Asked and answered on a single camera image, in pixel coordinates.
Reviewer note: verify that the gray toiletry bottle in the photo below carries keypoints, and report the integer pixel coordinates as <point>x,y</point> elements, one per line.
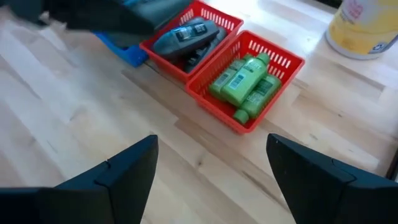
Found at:
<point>186,37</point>
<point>205,54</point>

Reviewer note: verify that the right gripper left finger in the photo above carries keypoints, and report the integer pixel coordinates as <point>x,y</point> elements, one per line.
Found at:
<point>109,199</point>

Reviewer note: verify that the green travel bottle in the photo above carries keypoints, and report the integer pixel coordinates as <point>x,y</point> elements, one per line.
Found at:
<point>261,96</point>
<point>245,79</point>
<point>217,82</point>

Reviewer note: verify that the red plastic basket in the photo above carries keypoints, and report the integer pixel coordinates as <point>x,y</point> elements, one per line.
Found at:
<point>214,105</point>
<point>168,62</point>

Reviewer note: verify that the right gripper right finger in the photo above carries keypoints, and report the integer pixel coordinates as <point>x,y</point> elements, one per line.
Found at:
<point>326,199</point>

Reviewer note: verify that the Lysol wipes canister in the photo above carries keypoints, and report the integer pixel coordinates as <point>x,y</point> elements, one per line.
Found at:
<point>363,28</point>

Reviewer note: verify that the blue plastic basket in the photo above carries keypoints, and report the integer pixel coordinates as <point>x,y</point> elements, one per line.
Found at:
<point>130,57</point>

